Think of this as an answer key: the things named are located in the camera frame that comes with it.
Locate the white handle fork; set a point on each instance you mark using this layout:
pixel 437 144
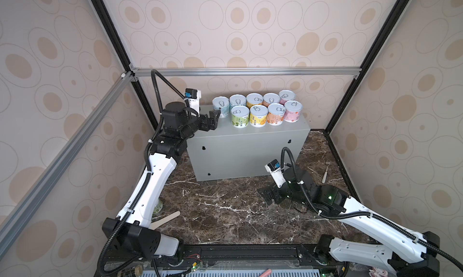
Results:
pixel 323 181

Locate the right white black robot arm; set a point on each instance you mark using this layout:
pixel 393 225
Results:
pixel 398 250

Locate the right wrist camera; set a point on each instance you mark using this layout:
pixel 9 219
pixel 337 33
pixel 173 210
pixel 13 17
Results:
pixel 274 169

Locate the horizontal aluminium rail back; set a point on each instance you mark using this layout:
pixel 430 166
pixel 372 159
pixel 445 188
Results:
pixel 259 71

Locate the orange pink label can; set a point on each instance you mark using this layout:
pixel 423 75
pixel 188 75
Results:
pixel 270 98

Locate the brown orange label can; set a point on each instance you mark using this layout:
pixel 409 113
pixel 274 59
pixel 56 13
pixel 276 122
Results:
pixel 275 114

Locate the yellow label can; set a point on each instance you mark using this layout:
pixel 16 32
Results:
pixel 254 99

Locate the wooden spatula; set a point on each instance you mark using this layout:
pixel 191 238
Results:
pixel 165 220

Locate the pink pen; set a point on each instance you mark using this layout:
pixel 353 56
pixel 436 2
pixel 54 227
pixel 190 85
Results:
pixel 267 273

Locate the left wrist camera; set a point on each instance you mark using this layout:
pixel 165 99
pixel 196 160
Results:
pixel 193 96

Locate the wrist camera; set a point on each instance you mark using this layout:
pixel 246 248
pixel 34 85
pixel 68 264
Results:
pixel 274 169
pixel 193 96

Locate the diagonal aluminium rail left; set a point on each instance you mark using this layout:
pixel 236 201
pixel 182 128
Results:
pixel 34 198

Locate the brass cylinder on base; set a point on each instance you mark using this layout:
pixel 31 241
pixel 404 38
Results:
pixel 136 271

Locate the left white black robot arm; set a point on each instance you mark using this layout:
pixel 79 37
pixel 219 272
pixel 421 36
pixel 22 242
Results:
pixel 131 230

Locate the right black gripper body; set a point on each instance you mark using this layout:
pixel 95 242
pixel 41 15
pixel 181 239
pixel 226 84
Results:
pixel 285 194

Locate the pink toy figure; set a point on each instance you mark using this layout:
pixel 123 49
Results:
pixel 376 272

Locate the teal label can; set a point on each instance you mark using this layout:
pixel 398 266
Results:
pixel 222 103

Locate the grey metal cabinet box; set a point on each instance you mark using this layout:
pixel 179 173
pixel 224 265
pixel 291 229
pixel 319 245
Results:
pixel 228 152

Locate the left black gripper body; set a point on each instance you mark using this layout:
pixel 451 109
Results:
pixel 194 124

